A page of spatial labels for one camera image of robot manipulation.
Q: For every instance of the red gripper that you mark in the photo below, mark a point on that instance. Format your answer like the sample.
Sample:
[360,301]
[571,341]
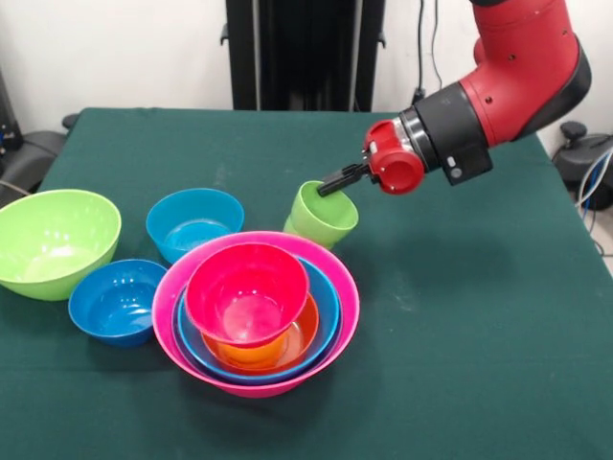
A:
[395,163]

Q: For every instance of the green cup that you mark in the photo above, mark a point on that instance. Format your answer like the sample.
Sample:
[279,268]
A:
[325,215]

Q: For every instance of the large light blue bowl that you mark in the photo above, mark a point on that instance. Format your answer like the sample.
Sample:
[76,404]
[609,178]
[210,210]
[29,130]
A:
[330,306]

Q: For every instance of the small crimson bowl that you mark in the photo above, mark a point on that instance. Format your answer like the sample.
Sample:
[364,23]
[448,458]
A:
[244,292]

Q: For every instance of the translucent blue ribbed bowl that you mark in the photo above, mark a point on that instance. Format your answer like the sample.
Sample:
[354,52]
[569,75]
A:
[191,230]

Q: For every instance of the orange bowl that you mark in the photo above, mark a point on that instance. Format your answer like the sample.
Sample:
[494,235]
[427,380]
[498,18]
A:
[306,335]

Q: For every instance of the orange cup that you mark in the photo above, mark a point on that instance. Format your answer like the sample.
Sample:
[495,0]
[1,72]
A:
[254,352]

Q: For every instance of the large pink bowl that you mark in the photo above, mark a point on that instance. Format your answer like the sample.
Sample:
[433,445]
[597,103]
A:
[258,388]

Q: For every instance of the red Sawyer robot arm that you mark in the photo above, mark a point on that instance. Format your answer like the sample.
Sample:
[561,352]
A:
[517,86]

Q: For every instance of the dark green table cloth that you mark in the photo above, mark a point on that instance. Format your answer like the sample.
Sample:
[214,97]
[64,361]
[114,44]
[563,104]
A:
[455,383]

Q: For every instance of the small dark blue bowl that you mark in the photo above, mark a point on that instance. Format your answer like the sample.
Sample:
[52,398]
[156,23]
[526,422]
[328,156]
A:
[115,306]

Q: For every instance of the large green bowl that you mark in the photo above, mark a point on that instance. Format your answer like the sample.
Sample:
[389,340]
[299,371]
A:
[52,249]

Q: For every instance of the black equipment rack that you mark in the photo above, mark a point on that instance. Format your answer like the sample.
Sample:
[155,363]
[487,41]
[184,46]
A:
[6,124]

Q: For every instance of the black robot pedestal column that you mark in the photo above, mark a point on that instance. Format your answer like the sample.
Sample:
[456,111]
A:
[306,48]

